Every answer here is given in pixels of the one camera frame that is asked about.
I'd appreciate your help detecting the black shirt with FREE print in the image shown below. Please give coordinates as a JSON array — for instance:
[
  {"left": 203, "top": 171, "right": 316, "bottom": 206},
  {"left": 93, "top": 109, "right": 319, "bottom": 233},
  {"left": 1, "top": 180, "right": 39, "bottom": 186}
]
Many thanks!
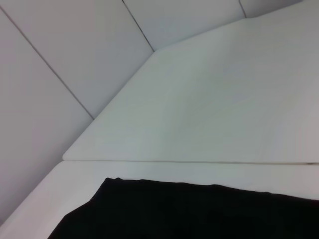
[{"left": 46, "top": 177, "right": 319, "bottom": 239}]

